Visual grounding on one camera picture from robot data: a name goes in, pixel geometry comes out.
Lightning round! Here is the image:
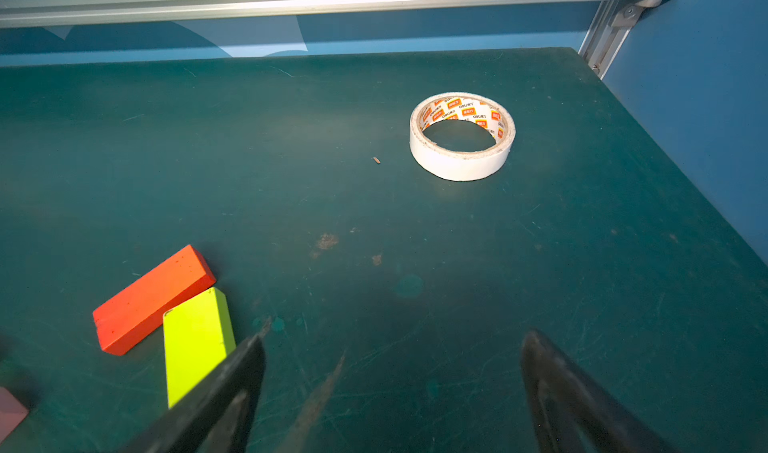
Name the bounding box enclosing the pink wood block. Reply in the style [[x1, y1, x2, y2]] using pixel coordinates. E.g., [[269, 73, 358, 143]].
[[0, 387, 29, 442]]

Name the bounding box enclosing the yellow-green wood block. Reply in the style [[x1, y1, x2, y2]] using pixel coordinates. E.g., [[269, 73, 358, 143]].
[[163, 287, 236, 407]]

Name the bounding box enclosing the white tape roll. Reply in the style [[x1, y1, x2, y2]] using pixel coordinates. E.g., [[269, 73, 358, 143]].
[[409, 92, 516, 182]]

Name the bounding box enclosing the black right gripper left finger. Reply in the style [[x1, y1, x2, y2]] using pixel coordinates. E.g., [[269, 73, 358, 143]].
[[121, 335, 266, 452]]

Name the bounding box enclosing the red wood block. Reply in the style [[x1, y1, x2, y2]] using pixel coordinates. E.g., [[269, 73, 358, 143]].
[[92, 245, 216, 356]]

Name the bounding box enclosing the aluminium corner post right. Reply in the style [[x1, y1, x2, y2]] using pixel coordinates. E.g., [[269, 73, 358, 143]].
[[578, 0, 662, 79]]

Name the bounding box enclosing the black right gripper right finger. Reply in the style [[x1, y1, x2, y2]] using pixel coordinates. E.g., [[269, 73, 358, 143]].
[[520, 329, 678, 452]]

